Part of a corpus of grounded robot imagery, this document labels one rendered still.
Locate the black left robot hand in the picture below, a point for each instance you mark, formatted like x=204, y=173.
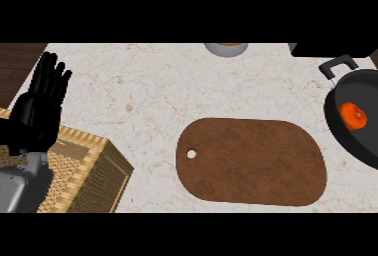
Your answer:
x=36, y=113

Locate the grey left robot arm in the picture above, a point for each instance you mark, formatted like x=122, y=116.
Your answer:
x=23, y=183

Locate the brown wooden cutting board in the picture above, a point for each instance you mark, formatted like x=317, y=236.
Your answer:
x=252, y=161

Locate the orange squash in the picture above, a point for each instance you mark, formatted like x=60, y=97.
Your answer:
x=354, y=115

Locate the dark wooden panel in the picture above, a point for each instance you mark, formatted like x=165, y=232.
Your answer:
x=15, y=70

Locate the wicker basket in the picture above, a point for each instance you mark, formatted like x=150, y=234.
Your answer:
x=86, y=166

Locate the grey cup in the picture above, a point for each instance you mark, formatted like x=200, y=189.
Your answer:
x=227, y=49

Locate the black appliance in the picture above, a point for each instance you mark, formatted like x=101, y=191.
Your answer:
x=330, y=50

